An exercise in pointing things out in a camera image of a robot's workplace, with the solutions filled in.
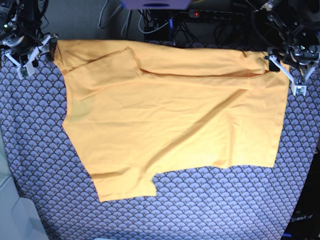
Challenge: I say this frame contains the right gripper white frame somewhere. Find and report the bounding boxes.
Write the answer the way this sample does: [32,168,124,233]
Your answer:
[0,33,58,80]

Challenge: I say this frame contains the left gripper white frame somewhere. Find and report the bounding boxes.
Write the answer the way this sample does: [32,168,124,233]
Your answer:
[264,44,320,96]

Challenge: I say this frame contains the yellow T-shirt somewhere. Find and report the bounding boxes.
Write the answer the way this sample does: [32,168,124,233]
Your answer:
[54,40,290,202]

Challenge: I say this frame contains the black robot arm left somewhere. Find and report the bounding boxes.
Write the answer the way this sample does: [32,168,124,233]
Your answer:
[45,0,320,95]

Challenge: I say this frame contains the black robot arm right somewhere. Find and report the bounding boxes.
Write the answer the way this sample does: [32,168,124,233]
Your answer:
[0,0,271,78]

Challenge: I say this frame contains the purple box at top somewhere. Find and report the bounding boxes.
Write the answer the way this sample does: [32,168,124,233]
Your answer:
[121,0,191,10]

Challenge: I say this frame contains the blue fan-pattern tablecloth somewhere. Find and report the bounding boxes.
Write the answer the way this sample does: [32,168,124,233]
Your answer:
[0,55,320,240]

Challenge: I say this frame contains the black OpenArm base box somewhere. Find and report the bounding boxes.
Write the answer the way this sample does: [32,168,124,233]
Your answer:
[282,153,320,240]

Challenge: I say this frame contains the black power strip red switch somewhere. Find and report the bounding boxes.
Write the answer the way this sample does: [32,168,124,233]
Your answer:
[188,9,245,21]

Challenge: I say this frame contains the tangled cables behind table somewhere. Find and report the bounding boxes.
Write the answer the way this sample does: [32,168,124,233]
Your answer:
[97,0,253,50]

